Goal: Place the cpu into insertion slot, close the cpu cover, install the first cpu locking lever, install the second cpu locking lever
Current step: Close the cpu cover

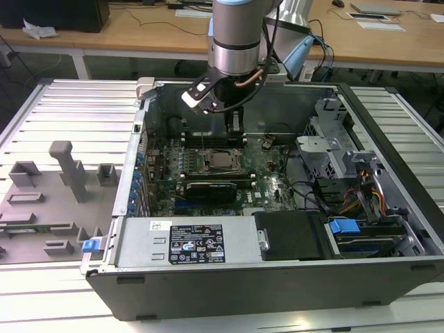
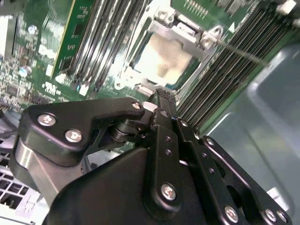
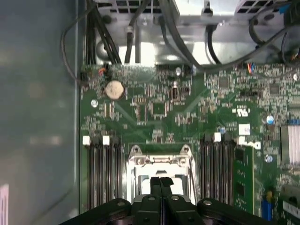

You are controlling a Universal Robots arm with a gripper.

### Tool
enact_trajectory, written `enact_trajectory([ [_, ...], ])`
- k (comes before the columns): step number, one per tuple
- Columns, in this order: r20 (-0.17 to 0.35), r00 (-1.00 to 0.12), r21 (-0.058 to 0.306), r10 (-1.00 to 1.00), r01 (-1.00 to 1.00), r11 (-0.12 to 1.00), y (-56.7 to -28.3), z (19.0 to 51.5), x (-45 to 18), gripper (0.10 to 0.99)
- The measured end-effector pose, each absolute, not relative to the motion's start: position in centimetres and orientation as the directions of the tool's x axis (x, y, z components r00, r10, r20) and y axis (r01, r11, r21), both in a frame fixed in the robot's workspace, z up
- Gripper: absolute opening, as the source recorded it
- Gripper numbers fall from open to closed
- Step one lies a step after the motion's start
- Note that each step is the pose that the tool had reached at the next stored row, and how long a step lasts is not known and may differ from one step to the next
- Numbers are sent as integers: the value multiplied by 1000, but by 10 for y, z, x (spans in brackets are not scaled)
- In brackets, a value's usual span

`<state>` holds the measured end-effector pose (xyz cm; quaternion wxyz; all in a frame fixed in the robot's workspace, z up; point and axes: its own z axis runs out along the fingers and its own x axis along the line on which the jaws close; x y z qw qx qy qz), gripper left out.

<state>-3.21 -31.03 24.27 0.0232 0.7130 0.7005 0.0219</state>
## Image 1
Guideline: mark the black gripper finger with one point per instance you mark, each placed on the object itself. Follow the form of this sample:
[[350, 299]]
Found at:
[[229, 125], [241, 125]]

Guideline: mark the metal locking lever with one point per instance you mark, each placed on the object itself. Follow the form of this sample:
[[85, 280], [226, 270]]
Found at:
[[203, 142], [222, 172]]

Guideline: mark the silver CPU plate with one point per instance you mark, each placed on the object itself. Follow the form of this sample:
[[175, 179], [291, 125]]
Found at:
[[221, 161]]

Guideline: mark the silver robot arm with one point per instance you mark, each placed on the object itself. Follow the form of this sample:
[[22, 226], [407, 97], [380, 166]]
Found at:
[[236, 55]]

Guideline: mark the CPU socket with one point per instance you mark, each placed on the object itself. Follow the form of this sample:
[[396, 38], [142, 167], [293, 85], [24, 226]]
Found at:
[[205, 171]]

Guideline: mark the coin cell battery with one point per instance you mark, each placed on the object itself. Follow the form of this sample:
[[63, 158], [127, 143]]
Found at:
[[267, 142]]

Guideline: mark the black expansion card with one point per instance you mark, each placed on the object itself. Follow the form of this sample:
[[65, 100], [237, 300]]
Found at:
[[211, 194]]

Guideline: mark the green motherboard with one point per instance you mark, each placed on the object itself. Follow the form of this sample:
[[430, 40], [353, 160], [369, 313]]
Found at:
[[267, 194]]

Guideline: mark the metal drive cage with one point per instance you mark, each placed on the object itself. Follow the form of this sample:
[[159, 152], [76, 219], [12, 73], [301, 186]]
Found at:
[[319, 145]]

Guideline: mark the white paper sheet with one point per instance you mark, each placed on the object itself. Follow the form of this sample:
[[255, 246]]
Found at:
[[190, 13], [381, 26]]

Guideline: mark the black power adapter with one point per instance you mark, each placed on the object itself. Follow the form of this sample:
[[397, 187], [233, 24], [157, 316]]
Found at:
[[175, 6]]

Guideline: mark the black plastic shroud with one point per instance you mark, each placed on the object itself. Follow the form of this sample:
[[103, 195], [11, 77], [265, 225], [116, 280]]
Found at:
[[291, 236]]

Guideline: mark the black computer mouse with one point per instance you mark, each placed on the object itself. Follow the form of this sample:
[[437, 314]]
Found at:
[[338, 3]]

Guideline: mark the wooden desk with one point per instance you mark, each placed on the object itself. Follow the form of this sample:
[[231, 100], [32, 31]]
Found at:
[[364, 45]]

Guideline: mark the blue disk carrier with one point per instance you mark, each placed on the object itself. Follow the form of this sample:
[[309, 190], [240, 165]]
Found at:
[[343, 227]]

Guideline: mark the silver power supply unit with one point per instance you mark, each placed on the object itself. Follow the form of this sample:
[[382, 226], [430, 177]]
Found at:
[[138, 243]]

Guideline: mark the white framed tablet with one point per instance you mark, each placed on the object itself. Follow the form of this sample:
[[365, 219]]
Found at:
[[367, 16]]

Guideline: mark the dark grey PC case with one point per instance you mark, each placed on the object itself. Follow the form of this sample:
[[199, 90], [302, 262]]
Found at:
[[243, 291]]

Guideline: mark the grey laptop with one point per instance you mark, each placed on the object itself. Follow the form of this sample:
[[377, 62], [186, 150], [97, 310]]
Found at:
[[376, 8]]

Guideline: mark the blue case latch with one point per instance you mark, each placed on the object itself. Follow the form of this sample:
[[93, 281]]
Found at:
[[89, 245]]

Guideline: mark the black computer tower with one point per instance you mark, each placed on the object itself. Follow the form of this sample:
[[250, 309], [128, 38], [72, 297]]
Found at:
[[52, 14]]

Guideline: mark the crumpled white paper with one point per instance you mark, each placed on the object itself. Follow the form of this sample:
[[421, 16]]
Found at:
[[38, 31]]

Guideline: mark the grey parts rack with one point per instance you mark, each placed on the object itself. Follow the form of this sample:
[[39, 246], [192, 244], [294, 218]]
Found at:
[[45, 208]]

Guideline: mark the green RAM stick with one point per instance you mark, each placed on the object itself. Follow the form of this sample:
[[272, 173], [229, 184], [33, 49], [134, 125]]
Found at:
[[34, 229]]

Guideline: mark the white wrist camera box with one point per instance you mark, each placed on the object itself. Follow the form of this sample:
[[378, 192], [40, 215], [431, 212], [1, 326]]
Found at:
[[194, 98]]

